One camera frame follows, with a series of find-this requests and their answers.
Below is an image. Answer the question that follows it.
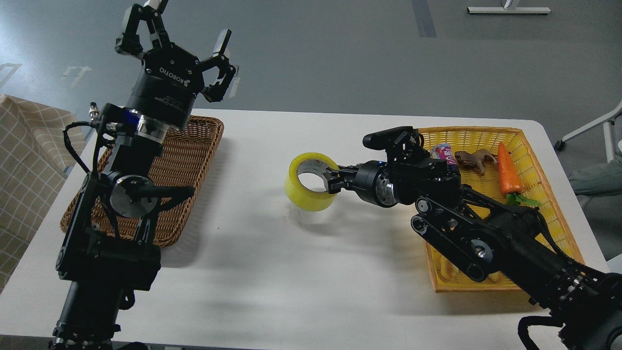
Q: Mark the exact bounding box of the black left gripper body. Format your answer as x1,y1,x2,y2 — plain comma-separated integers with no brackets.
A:
126,43,205,130

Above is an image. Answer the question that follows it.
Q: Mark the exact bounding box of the brown wicker basket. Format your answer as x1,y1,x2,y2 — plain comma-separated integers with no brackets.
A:
60,115,224,247

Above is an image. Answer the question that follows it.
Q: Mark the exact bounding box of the yellow tape roll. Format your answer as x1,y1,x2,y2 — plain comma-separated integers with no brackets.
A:
284,152,338,212

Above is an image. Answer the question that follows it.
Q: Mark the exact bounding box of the white table leg base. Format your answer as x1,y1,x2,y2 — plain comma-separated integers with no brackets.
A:
466,0,551,15

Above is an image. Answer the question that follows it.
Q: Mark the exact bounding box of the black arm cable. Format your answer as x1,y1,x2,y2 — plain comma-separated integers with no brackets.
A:
517,315,567,350
62,122,120,234

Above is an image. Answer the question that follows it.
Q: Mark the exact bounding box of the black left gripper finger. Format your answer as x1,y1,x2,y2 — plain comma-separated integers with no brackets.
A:
196,29,237,103
115,0,173,61

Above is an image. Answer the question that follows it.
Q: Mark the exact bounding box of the small drink can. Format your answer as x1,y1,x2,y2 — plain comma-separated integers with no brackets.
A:
430,142,459,171

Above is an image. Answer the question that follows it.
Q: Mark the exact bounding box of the yellow plastic basket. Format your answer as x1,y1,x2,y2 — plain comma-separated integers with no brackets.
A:
419,126,584,293

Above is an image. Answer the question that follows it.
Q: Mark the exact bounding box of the beige checkered cloth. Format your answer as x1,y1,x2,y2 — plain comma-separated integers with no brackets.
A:
0,94,76,289

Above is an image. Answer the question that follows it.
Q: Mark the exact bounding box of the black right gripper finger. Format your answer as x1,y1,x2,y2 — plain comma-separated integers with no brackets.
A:
324,180,354,194
325,165,358,179

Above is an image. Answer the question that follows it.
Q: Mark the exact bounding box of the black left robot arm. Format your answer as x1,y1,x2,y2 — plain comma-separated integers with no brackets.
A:
48,0,236,350

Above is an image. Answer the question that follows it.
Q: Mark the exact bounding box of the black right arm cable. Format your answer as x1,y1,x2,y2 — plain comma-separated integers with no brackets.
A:
517,315,567,350

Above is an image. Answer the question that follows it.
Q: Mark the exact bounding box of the orange toy carrot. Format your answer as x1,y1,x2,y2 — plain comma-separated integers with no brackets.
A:
497,142,541,208

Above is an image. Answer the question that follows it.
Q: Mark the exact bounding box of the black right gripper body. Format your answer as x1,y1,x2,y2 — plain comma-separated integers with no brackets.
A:
352,161,397,208

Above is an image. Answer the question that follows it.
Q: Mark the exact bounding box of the toy croissant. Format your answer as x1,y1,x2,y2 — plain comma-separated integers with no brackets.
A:
440,257,504,283

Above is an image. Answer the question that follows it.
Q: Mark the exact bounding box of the brown toy animal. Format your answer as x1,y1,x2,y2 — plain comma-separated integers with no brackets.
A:
454,149,498,175

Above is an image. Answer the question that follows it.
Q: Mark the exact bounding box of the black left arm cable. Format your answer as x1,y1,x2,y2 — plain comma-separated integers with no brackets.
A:
62,122,120,234

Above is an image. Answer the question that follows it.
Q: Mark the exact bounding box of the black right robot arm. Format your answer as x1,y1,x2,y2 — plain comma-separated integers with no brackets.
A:
320,126,622,350

